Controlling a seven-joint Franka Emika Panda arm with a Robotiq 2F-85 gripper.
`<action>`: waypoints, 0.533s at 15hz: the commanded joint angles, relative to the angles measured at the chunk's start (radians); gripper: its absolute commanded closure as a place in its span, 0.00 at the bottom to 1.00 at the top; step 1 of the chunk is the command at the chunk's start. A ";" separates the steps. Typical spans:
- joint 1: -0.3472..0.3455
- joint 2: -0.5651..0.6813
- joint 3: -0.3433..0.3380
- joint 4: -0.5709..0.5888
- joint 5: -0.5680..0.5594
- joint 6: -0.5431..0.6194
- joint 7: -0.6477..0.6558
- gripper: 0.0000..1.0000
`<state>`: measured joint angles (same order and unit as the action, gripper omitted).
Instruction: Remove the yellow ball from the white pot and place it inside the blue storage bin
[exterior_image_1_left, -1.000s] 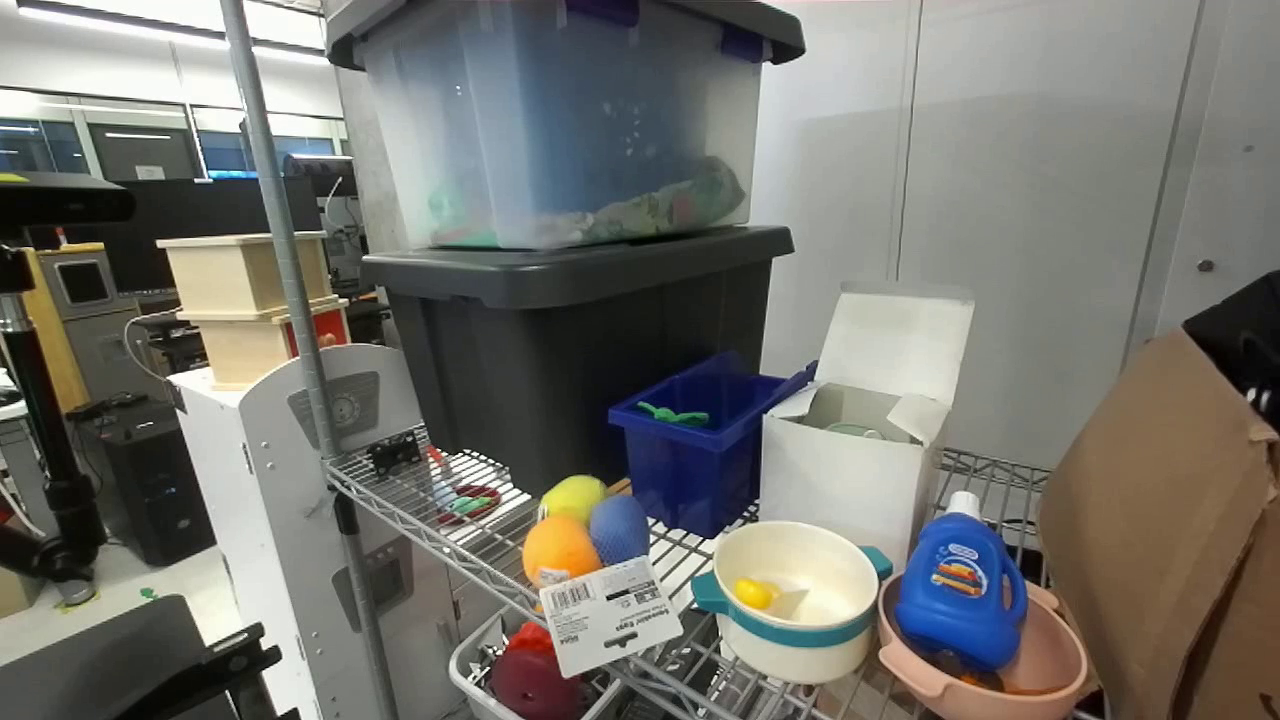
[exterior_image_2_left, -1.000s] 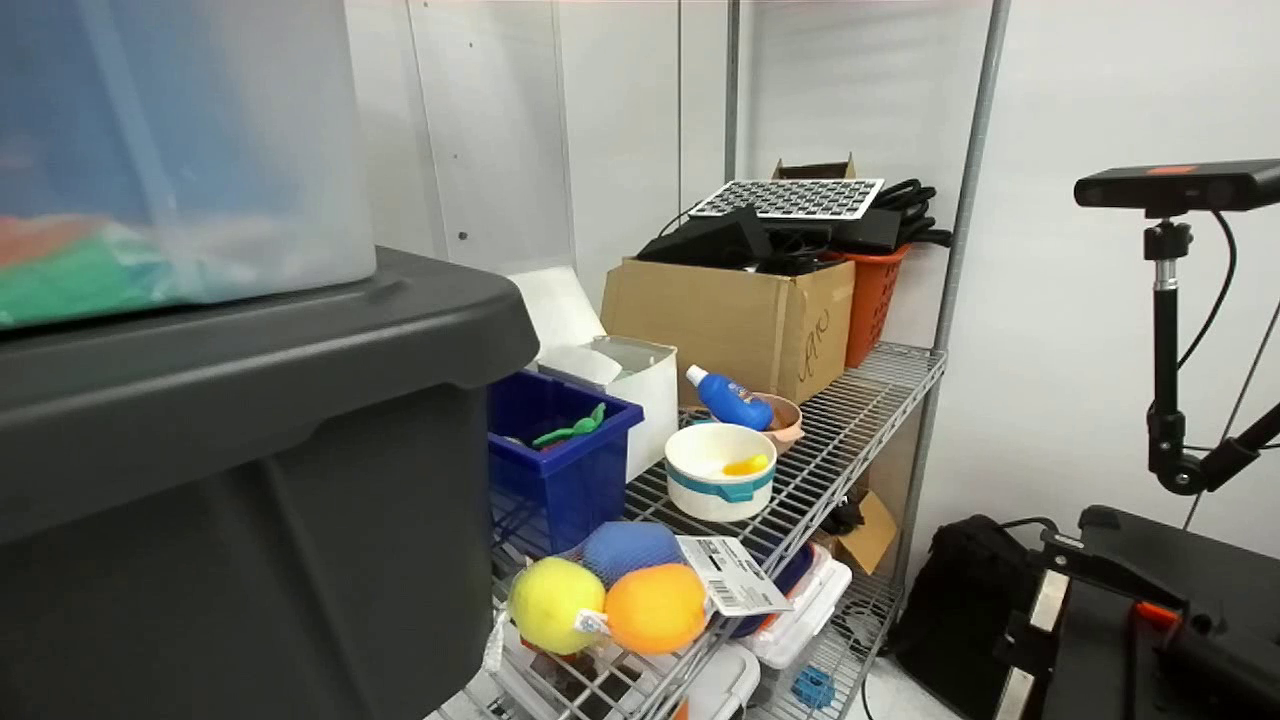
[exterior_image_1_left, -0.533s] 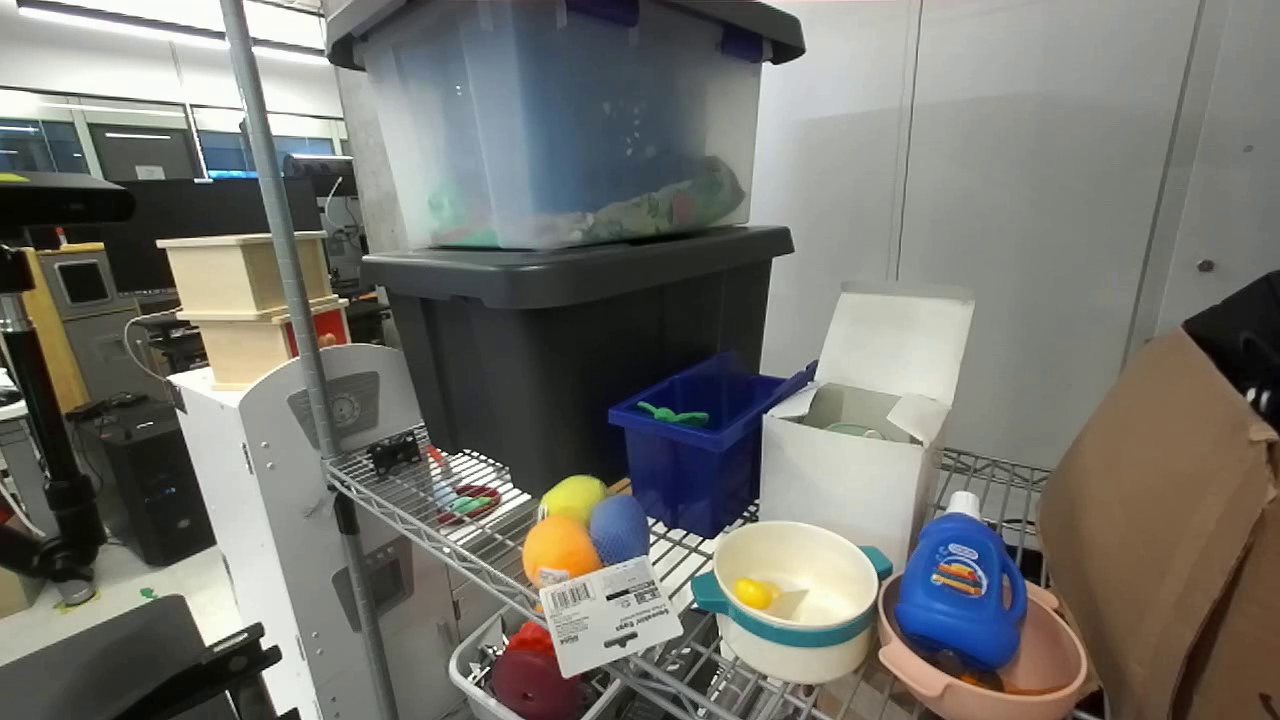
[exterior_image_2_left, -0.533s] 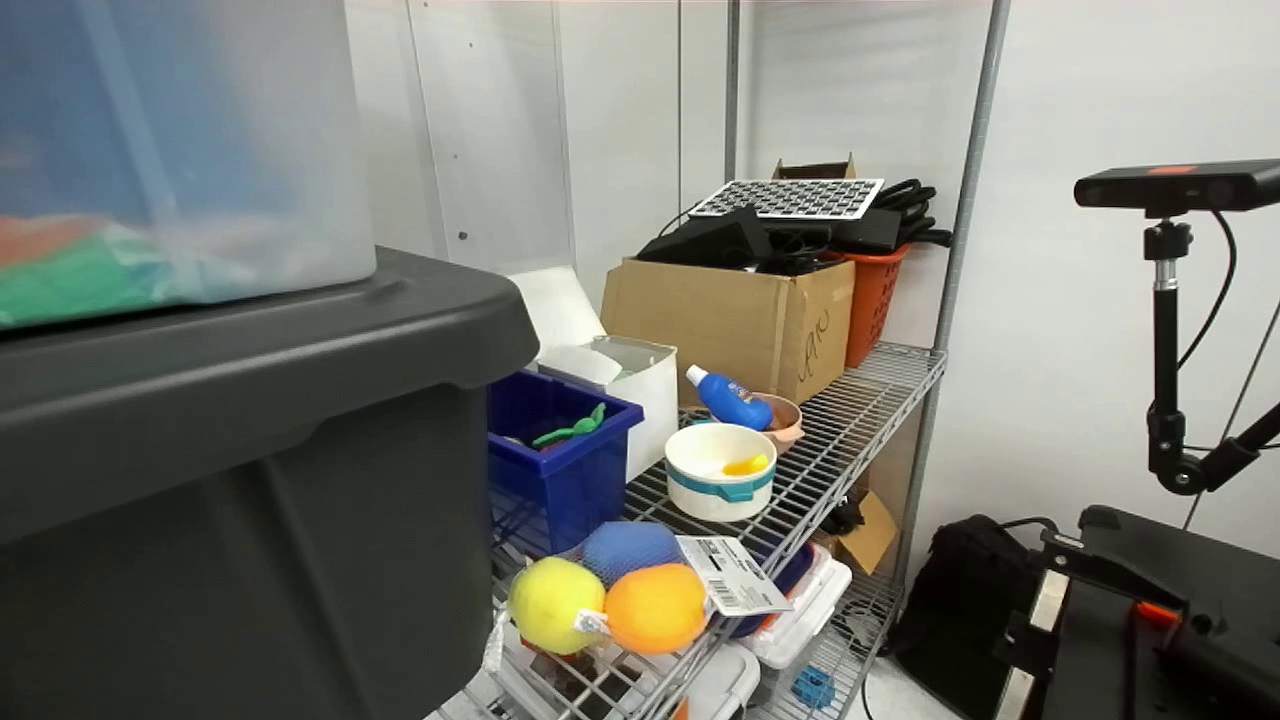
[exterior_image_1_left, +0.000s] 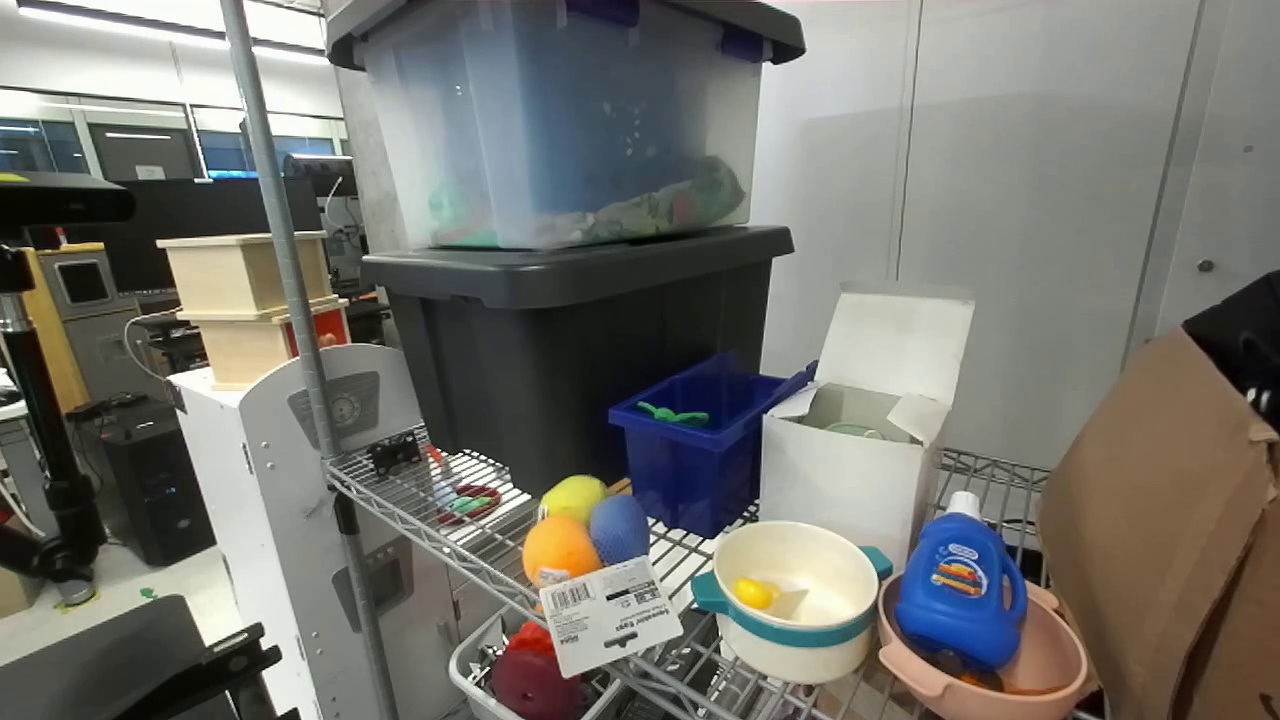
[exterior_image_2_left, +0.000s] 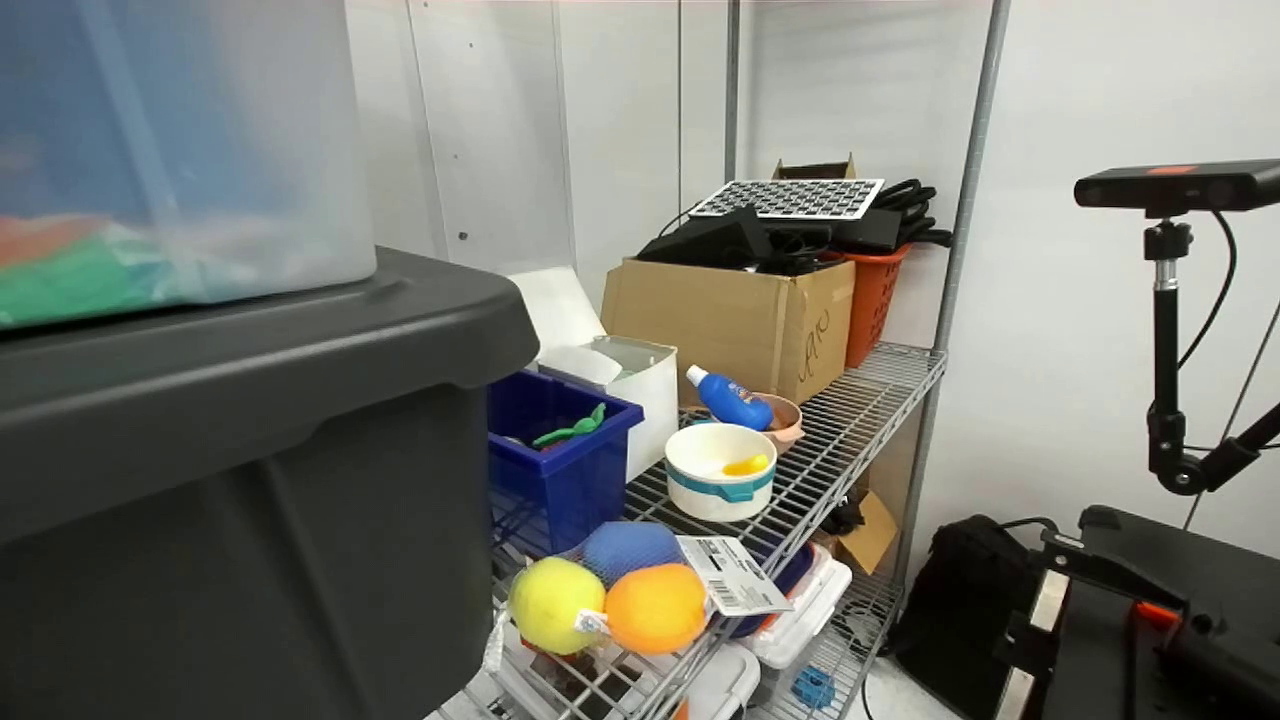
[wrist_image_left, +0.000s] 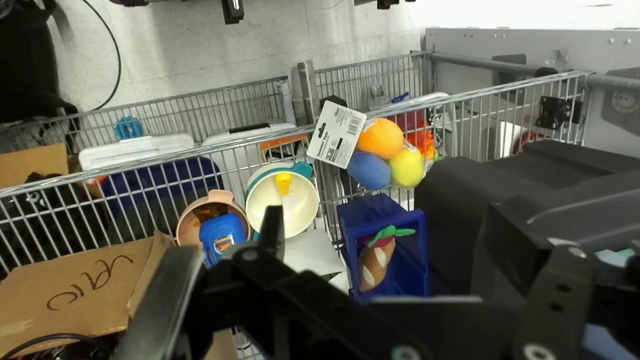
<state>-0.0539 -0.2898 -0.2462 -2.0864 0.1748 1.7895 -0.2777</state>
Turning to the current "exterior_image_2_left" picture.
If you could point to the brown cardboard box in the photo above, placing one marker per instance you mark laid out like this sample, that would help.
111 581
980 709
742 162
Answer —
723 327

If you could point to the blue storage bin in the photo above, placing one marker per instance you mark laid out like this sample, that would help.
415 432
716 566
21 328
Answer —
565 486

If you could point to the small yellow ball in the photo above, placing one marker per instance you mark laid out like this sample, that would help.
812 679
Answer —
746 464

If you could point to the black cart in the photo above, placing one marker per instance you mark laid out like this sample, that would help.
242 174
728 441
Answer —
1173 574

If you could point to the white lidded container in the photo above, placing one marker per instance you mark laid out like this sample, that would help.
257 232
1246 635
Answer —
804 621

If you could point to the yellow plush ball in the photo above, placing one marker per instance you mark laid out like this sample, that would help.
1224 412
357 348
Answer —
552 603

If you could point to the orange plush ball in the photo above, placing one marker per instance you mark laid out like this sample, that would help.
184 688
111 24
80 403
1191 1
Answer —
652 608

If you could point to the black camera stand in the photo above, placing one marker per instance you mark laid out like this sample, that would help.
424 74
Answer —
1164 346

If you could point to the white printed card tag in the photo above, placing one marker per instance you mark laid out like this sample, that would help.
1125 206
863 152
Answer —
728 574

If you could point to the blue spool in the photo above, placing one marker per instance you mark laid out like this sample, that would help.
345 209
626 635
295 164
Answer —
812 688

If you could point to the green toy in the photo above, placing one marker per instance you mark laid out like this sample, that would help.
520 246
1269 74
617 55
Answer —
575 429

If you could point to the white open box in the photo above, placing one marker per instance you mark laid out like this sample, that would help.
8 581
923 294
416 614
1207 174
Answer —
645 386

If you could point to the small open cardboard box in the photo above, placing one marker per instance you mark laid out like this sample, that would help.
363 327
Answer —
872 533

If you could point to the brown cardboard piece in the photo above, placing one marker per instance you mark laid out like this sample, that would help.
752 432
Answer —
811 164

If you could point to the black backpack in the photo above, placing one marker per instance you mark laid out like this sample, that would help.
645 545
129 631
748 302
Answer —
961 603

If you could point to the orange bin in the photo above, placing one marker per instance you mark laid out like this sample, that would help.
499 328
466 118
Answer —
872 305

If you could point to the black camera bar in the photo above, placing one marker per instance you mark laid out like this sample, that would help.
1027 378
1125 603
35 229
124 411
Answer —
1173 184

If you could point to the clear plastic bin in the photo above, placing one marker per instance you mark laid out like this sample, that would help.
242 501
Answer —
203 132

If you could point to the grey grid keyboard panel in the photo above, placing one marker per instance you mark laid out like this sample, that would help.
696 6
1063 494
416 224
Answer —
786 197

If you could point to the pink bowl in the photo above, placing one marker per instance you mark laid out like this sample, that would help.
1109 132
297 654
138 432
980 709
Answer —
789 421

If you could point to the white pot teal band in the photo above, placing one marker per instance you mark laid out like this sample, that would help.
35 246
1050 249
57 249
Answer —
707 498

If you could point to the dark grey storage tote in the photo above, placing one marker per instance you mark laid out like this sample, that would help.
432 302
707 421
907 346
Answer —
242 533

